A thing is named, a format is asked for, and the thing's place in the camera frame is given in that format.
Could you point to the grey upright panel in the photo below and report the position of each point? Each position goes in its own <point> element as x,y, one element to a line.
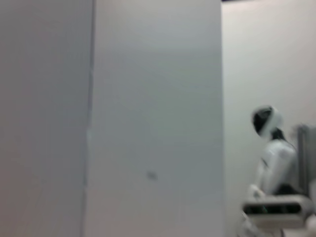
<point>306,160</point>

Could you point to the white humanoid robot black head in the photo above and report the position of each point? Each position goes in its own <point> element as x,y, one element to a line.
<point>276,163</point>

